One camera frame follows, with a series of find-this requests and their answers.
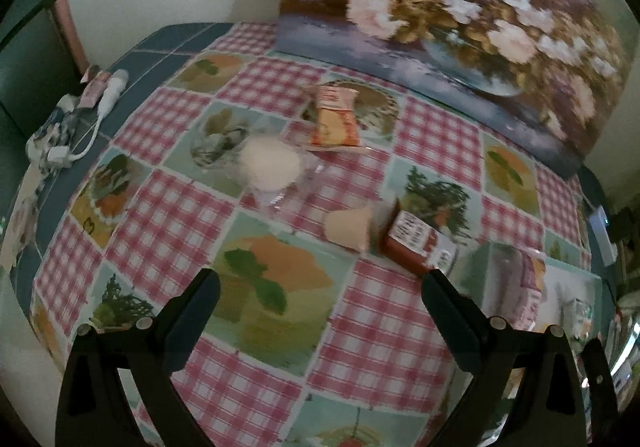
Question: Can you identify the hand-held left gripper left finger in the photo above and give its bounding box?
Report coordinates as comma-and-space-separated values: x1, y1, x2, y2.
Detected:
55, 270, 222, 447

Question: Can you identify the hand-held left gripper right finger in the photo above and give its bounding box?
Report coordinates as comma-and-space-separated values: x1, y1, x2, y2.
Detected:
421, 268, 587, 447

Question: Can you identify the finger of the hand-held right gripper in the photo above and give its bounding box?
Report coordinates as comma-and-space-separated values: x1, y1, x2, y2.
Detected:
581, 337, 622, 447

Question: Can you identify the small pale snack packet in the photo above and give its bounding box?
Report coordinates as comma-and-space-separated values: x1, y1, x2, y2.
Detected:
564, 298, 597, 344

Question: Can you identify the dark red snack box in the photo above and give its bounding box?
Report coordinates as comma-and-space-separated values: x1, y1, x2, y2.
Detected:
379, 211, 459, 279

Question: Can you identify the pink snack packet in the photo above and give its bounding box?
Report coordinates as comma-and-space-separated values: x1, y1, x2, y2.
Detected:
517, 251, 547, 325

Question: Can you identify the pale jelly cup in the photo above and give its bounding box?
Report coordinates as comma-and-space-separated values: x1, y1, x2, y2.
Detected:
323, 206, 378, 254

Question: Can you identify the small orange snack packet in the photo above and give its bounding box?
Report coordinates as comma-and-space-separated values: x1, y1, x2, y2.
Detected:
308, 81, 362, 151

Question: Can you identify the checked picture tablecloth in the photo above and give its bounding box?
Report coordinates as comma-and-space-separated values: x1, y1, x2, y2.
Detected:
0, 22, 608, 447

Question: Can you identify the small pale blue box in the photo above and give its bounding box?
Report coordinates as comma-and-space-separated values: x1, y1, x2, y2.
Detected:
589, 206, 609, 235

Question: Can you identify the floral cloth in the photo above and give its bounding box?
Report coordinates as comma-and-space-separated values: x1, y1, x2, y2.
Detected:
26, 96, 83, 174

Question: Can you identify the small pink sachet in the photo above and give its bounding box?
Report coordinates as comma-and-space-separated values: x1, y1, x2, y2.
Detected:
80, 66, 112, 108

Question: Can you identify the floral painting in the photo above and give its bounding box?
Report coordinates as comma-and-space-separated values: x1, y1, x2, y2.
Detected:
275, 0, 628, 180

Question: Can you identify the dark green furniture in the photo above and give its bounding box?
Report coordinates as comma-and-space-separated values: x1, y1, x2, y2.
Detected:
0, 0, 83, 142

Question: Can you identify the pink board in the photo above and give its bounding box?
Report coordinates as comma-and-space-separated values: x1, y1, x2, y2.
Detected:
54, 0, 88, 70

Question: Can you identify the white charger cable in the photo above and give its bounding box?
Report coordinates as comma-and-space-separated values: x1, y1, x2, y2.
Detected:
49, 68, 130, 168

